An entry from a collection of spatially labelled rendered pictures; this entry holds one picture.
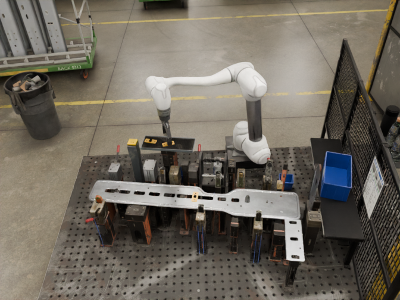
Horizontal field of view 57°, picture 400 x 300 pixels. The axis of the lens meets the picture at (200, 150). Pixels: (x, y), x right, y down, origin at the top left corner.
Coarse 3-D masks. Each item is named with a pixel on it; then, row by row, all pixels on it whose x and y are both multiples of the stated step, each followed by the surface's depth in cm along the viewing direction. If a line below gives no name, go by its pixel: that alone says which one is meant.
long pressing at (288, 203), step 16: (96, 192) 249; (160, 192) 246; (176, 192) 246; (192, 192) 245; (240, 192) 244; (256, 192) 243; (272, 192) 243; (288, 192) 242; (192, 208) 236; (208, 208) 235; (224, 208) 234; (240, 208) 234; (256, 208) 233; (272, 208) 233; (288, 208) 232
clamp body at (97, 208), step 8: (104, 200) 235; (96, 208) 230; (104, 208) 234; (96, 216) 231; (104, 216) 236; (96, 224) 238; (104, 224) 236; (112, 224) 251; (104, 232) 244; (112, 232) 252; (104, 240) 248; (112, 240) 253
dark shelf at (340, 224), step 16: (320, 144) 273; (336, 144) 272; (320, 160) 260; (320, 176) 248; (320, 192) 237; (352, 192) 236; (320, 208) 228; (336, 208) 227; (352, 208) 227; (336, 224) 218; (352, 224) 218; (352, 240) 212
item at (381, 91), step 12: (396, 0) 400; (396, 12) 404; (384, 24) 426; (396, 24) 405; (384, 36) 431; (396, 36) 405; (384, 48) 434; (396, 48) 406; (384, 60) 434; (396, 60) 406; (372, 72) 461; (384, 72) 435; (396, 72) 407; (372, 84) 467; (384, 84) 436; (396, 84) 408; (372, 96) 468; (384, 96) 438; (396, 96) 410; (384, 108) 442
